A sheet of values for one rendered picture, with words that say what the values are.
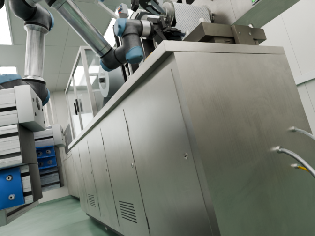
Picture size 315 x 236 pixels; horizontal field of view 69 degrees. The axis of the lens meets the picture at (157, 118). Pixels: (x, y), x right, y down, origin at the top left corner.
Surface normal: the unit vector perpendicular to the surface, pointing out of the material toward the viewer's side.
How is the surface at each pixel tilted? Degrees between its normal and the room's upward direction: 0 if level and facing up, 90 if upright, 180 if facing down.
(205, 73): 90
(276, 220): 90
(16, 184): 90
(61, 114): 90
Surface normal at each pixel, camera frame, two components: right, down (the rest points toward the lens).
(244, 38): 0.46, -0.24
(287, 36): -0.86, 0.12
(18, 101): 0.25, -0.21
